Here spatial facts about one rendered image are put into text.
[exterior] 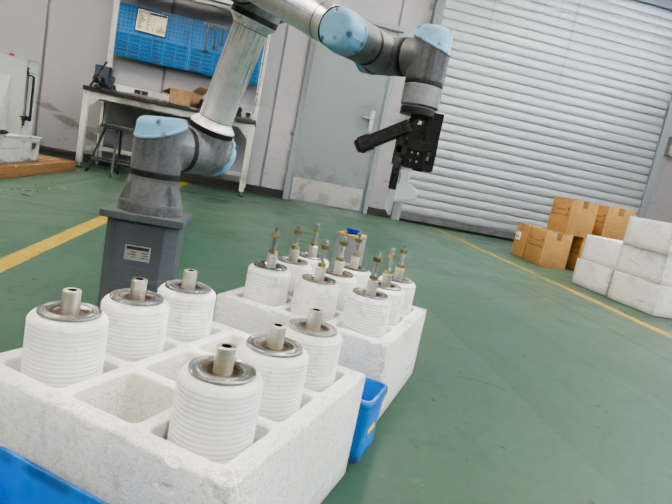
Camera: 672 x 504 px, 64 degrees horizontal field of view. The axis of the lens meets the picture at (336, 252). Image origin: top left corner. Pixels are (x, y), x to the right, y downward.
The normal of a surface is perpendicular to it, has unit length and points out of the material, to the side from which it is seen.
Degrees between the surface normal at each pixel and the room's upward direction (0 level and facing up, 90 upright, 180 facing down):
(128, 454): 90
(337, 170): 90
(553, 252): 90
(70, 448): 90
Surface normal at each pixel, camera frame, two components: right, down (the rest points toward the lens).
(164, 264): 0.78, 0.25
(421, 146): -0.12, 0.14
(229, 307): -0.35, 0.08
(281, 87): 0.14, 0.18
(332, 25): -0.56, 0.03
